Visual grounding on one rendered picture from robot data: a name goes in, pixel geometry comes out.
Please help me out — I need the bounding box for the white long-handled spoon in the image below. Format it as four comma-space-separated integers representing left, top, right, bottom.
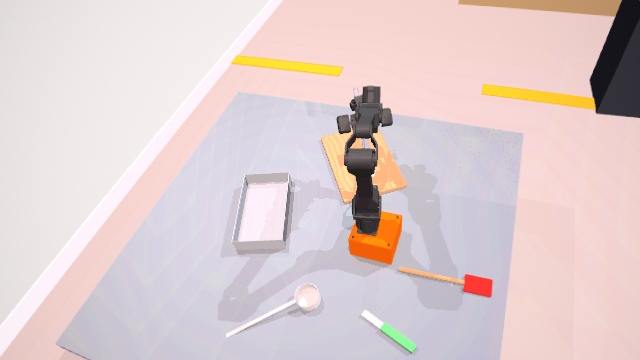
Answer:
226, 284, 321, 337

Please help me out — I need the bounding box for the green and white flat bar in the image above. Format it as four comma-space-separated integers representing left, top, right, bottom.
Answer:
362, 310, 417, 354

